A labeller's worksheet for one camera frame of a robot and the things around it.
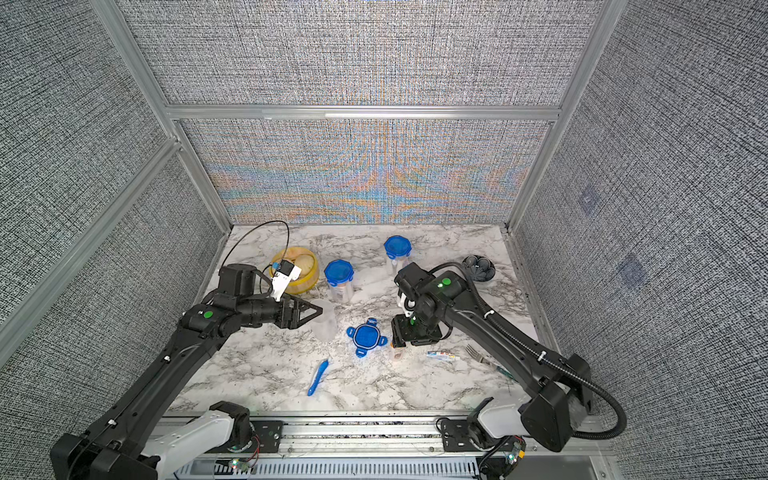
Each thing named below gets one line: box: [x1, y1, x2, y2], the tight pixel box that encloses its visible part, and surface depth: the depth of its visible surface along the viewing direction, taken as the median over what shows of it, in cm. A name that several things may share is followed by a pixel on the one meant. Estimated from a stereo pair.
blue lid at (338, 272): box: [324, 259, 355, 287], surface depth 92 cm
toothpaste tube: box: [426, 351, 461, 361], surface depth 87 cm
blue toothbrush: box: [307, 359, 329, 397], surface depth 85 cm
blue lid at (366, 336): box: [346, 317, 388, 358], surface depth 92 cm
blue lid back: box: [384, 235, 413, 260], surface depth 99 cm
